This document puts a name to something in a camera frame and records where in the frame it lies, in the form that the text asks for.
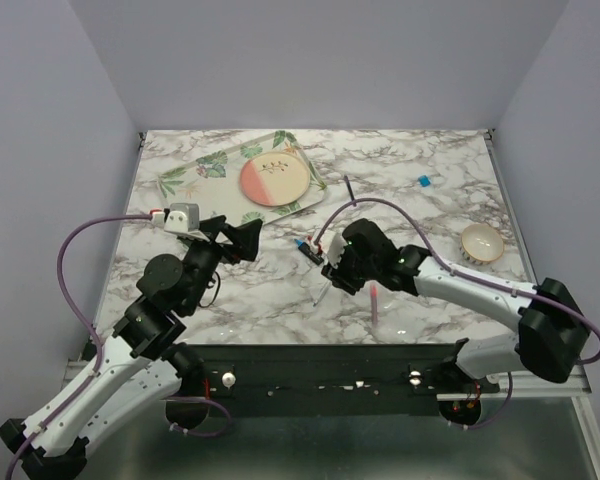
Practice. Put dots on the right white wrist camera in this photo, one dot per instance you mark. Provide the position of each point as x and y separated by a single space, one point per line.
333 253

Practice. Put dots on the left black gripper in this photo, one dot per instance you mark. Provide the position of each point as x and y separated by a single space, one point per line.
245 238

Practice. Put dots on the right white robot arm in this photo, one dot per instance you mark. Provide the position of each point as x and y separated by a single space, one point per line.
545 332

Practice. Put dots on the pink cream plate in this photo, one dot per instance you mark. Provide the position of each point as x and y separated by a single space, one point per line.
274 179

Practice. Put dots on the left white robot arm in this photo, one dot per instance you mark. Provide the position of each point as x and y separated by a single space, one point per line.
142 360

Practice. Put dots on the dark blue pen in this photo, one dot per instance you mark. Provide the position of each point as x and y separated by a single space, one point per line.
350 191

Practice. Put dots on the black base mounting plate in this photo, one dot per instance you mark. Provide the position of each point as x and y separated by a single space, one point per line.
324 380

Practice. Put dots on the small patterned bowl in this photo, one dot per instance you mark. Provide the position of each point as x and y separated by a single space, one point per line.
481 244

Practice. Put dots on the pink pen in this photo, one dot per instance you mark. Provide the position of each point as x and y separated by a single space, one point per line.
374 304

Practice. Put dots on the leaf patterned tray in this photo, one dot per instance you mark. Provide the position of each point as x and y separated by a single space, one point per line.
212 181

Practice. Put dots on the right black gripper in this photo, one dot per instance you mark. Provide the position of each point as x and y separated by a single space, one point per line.
339 277

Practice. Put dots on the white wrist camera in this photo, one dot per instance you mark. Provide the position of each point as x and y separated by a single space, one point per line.
179 219
333 253

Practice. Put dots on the black marker blue tip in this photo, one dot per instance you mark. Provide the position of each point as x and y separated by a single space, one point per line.
309 253

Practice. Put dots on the white pen blue tip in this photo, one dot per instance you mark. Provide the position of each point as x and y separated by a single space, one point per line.
322 293

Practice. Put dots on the blue pen cap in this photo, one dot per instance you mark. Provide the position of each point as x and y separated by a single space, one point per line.
424 181

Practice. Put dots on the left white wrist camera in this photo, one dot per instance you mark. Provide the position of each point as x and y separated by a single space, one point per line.
179 219

